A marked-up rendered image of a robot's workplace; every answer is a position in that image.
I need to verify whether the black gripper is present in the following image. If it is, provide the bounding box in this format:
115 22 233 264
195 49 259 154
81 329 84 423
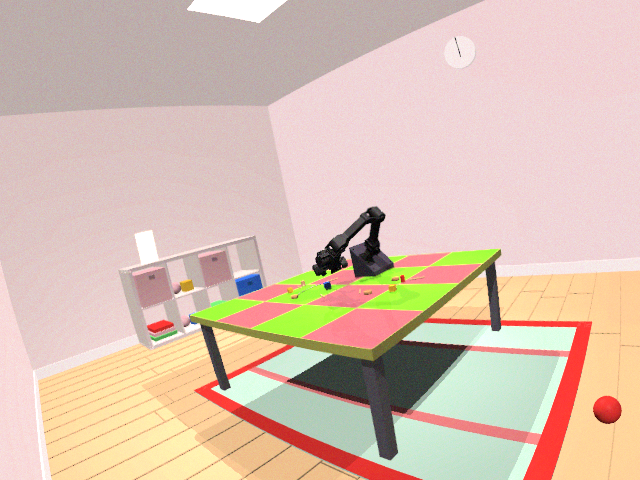
312 256 348 277

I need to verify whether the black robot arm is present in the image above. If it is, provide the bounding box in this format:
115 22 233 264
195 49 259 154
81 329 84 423
315 206 386 268

